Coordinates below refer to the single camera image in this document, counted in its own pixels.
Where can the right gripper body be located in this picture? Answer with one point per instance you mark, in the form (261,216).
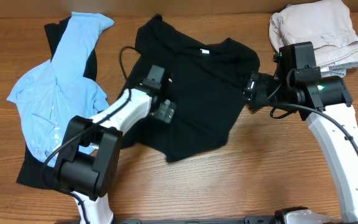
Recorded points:
(253,94)

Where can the black t-shirt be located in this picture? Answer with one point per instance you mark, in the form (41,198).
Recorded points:
(207,88)

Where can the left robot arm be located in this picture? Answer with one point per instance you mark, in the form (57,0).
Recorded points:
(87,159)

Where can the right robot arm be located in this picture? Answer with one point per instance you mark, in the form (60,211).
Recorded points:
(325,105)

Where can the folded beige trousers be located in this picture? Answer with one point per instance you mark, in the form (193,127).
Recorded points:
(327,25)

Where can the light blue shirt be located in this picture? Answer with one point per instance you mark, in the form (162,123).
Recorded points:
(61,84)

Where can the black garment under pile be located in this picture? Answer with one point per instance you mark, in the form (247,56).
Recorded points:
(73,53)

